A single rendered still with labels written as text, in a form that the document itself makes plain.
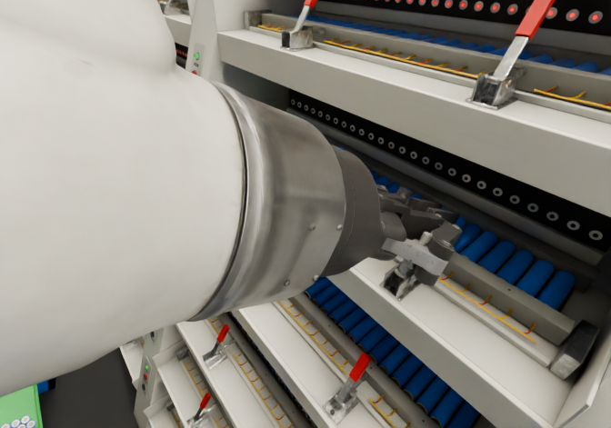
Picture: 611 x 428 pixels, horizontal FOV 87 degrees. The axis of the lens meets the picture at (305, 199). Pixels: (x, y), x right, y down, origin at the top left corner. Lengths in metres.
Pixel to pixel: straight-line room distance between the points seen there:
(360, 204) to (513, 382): 0.24
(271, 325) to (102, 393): 0.87
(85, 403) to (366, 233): 1.23
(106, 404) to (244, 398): 0.68
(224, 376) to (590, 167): 0.65
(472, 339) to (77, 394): 1.19
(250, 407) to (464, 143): 0.58
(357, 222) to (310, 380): 0.38
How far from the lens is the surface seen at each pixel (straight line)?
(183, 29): 0.75
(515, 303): 0.38
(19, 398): 1.31
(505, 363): 0.36
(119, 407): 1.31
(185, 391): 0.96
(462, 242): 0.43
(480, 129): 0.31
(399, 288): 0.35
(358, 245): 0.16
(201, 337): 0.79
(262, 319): 0.56
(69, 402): 1.34
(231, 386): 0.73
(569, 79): 0.37
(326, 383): 0.51
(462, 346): 0.35
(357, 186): 0.15
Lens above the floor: 1.09
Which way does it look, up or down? 21 degrees down
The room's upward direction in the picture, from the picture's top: 18 degrees clockwise
